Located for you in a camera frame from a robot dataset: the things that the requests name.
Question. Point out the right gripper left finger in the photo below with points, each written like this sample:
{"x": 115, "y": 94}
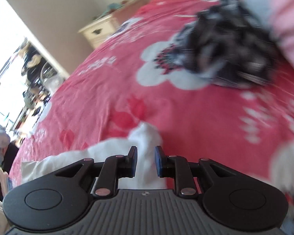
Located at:
{"x": 109, "y": 172}

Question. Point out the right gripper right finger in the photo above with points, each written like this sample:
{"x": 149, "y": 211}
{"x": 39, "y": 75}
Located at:
{"x": 179, "y": 169}

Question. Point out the red floral bed blanket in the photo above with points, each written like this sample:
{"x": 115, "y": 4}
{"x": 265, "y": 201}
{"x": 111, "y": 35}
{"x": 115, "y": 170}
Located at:
{"x": 120, "y": 86}

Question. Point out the seated person grey jacket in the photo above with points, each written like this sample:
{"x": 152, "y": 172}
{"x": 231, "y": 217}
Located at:
{"x": 8, "y": 151}

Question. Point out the black wheelchair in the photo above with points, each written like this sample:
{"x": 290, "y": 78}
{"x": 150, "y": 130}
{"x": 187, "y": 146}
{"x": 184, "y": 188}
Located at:
{"x": 40, "y": 75}

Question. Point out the plaid checkered shirt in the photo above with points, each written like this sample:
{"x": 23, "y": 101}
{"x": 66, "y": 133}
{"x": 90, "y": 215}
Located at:
{"x": 226, "y": 45}

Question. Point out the cream bedside nightstand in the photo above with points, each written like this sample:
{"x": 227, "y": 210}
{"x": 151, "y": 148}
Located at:
{"x": 97, "y": 31}

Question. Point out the blue cloth on nightstand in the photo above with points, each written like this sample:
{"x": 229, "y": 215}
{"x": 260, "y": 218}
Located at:
{"x": 113, "y": 6}

